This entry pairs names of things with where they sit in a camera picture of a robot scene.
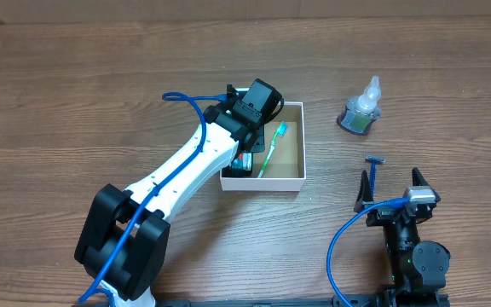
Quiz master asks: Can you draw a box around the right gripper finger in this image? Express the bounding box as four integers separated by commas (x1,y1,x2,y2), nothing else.
411,167,441,203
354,171,374,213

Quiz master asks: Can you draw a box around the green white soap packet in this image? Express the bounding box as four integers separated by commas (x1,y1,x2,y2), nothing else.
228,152,253,177

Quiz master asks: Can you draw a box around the green white toothbrush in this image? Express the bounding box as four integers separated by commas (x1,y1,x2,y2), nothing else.
257,121,288,178

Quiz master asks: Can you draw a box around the blue disposable razor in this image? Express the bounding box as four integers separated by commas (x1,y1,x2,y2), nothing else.
366,155,385,195

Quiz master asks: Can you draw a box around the purple hand soap pump bottle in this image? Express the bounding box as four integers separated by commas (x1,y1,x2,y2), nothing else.
337,76,381,136

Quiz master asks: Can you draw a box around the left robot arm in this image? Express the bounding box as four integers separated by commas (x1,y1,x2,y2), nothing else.
74,78,285,306

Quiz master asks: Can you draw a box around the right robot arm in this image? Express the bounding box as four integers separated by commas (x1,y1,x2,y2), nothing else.
354,168,451,307

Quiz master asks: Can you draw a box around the white cardboard box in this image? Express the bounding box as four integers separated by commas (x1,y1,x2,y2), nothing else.
219,101,306,192

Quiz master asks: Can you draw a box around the right blue cable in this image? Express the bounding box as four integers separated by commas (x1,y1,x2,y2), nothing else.
326,197,410,307

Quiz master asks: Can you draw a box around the blue cable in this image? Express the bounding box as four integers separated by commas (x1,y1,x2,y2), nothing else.
326,197,410,307
78,91,229,304

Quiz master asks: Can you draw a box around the left blue cable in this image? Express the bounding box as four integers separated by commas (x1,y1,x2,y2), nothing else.
78,91,229,304

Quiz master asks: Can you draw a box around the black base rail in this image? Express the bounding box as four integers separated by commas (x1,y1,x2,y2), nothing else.
155,294,384,307

